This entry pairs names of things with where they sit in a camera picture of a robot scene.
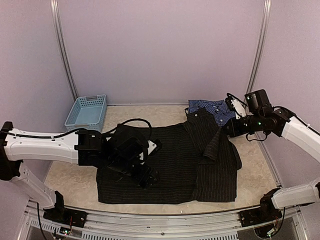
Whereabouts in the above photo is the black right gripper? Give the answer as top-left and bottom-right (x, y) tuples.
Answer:
(223, 112), (264, 137)

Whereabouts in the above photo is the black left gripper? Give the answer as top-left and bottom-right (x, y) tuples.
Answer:
(105, 156), (161, 190)

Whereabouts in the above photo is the black pinstriped long sleeve shirt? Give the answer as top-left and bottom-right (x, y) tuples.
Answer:
(96, 108), (242, 204)

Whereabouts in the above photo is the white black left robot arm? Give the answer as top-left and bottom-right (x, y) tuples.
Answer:
(0, 121), (161, 227)

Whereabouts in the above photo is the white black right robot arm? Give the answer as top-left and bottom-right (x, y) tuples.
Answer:
(223, 89), (320, 227)

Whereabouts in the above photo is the blue checked folded shirt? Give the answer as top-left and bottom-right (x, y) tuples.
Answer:
(187, 99), (236, 127)

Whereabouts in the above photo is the light blue plastic basket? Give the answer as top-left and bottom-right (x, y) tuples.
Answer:
(64, 94), (107, 132)

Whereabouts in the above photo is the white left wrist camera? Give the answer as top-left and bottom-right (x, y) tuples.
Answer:
(139, 139), (162, 165)

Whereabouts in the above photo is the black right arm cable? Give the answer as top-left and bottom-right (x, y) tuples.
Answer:
(226, 92), (286, 236)

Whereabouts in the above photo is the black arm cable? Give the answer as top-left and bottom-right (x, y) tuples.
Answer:
(9, 118), (153, 146)
(226, 92), (286, 236)

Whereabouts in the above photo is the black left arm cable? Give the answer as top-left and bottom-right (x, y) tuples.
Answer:
(9, 118), (153, 146)

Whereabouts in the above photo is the right aluminium corner post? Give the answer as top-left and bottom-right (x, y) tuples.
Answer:
(246, 0), (272, 94)

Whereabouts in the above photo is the aluminium corner post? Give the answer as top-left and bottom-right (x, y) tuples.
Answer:
(50, 0), (79, 101)
(246, 0), (272, 94)

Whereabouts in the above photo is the aluminium front rail frame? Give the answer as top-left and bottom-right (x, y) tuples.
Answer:
(17, 197), (311, 240)

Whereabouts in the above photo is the left aluminium corner post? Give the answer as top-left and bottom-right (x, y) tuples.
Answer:
(50, 0), (79, 101)

